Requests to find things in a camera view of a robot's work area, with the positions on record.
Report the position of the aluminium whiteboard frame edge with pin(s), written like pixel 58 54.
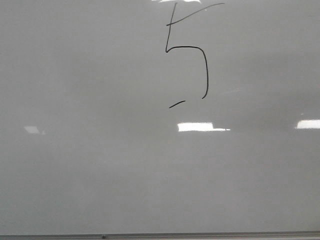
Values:
pixel 265 235

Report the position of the white whiteboard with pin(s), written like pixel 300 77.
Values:
pixel 148 116

